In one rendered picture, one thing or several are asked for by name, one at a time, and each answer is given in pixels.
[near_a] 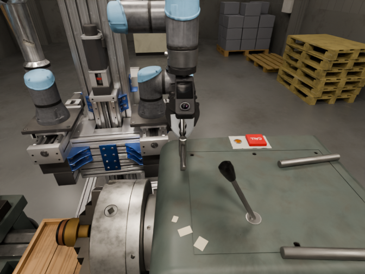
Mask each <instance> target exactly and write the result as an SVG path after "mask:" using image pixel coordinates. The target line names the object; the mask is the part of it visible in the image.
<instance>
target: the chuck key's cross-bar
mask: <svg viewBox="0 0 365 274"><path fill-rule="evenodd" d="M180 135H181V136H184V119H180ZM181 168H182V169H183V170H185V169H186V152H185V145H181Z"/></svg>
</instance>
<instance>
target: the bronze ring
mask: <svg viewBox="0 0 365 274"><path fill-rule="evenodd" d="M90 229H91V225H80V224H79V217H73V218H71V219H65V220H62V221H61V222H60V223H59V225H58V227H57V230H56V235H55V239H56V243H57V244H58V245H61V246H67V247H74V245H75V242H76V240H77V238H88V237H90Z"/></svg>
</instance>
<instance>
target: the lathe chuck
mask: <svg viewBox="0 0 365 274"><path fill-rule="evenodd" d="M136 181H137V179H120V180H109V182H116V183H115V184H113V185H109V184H105V185H104V186H103V188H102V189H101V191H100V193H99V196H98V199H97V202H96V205H95V209H94V212H93V217H92V222H91V229H90V239H89V270H90V274H127V271H126V259H125V247H126V233H127V219H128V210H129V203H130V198H131V193H132V190H133V187H134V184H135V182H136ZM110 205H115V206H116V207H117V209H118V211H117V213H116V215H115V216H113V217H107V216H106V215H105V209H106V208H107V207H108V206H110Z"/></svg>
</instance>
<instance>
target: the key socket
mask: <svg viewBox="0 0 365 274"><path fill-rule="evenodd" d="M117 211H118V209H117V207H116V206H115V205H110V206H108V207H107V208H106V209H105V215H106V216H107V217H113V216H115V215H116V213H117Z"/></svg>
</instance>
